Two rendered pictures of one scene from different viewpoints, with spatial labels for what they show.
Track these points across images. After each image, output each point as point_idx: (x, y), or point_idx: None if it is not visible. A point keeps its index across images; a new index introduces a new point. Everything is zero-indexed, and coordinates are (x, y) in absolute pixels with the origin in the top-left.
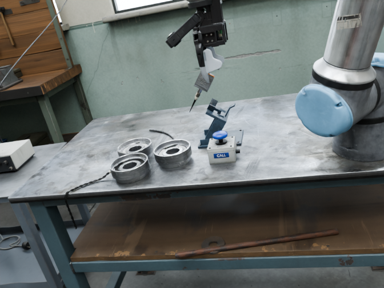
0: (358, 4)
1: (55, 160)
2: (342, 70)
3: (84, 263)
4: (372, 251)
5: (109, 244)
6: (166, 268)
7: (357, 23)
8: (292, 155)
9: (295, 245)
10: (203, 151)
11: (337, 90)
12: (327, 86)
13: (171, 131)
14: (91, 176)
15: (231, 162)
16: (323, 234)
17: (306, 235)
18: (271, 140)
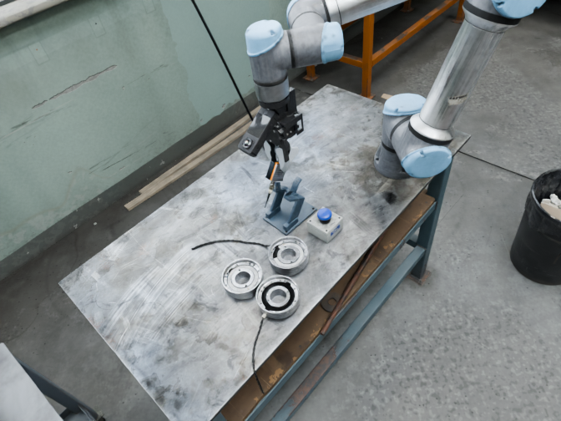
0: (469, 88)
1: (143, 363)
2: (447, 130)
3: (249, 418)
4: (411, 227)
5: (250, 382)
6: (311, 351)
7: (465, 98)
8: (369, 196)
9: (376, 256)
10: (296, 235)
11: (446, 144)
12: (439, 145)
13: (221, 235)
14: (240, 337)
15: (340, 230)
16: (382, 236)
17: (376, 245)
18: (331, 191)
